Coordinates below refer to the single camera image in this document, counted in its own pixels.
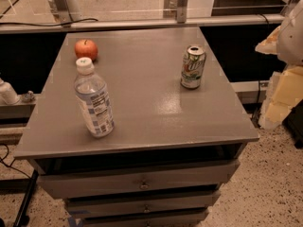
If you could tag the grey drawer cabinet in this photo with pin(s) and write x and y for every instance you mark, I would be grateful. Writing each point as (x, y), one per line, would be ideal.
(158, 122)

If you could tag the green white 7up can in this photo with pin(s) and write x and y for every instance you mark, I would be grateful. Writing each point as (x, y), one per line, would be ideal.
(193, 66)

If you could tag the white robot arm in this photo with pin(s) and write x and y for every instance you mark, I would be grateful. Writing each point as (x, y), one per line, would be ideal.
(290, 38)

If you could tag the bottom grey drawer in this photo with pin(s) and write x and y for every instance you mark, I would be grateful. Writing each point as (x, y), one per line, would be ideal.
(156, 219)

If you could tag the red apple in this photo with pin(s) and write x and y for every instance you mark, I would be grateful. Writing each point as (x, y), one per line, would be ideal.
(86, 48)

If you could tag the middle grey drawer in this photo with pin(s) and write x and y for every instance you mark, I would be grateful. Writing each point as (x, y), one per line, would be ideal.
(141, 205)

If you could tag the black stand leg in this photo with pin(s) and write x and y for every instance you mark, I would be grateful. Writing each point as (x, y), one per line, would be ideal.
(22, 218)

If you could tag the metal frame post left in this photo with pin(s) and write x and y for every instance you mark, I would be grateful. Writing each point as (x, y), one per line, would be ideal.
(63, 10)

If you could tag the metal frame post centre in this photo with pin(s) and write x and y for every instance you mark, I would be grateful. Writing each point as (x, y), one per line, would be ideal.
(181, 12)

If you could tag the metal frame post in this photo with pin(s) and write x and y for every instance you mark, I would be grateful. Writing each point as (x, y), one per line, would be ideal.
(63, 10)
(181, 12)

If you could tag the grey drawer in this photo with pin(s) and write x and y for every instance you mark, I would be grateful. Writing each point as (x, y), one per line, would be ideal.
(156, 219)
(141, 205)
(132, 180)

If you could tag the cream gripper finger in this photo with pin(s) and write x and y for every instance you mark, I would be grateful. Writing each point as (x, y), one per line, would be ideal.
(269, 45)
(284, 92)

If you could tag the top grey drawer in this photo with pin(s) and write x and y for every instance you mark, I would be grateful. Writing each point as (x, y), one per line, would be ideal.
(132, 180)

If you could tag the clear plastic water bottle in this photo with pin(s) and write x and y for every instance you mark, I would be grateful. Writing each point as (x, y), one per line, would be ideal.
(93, 97)

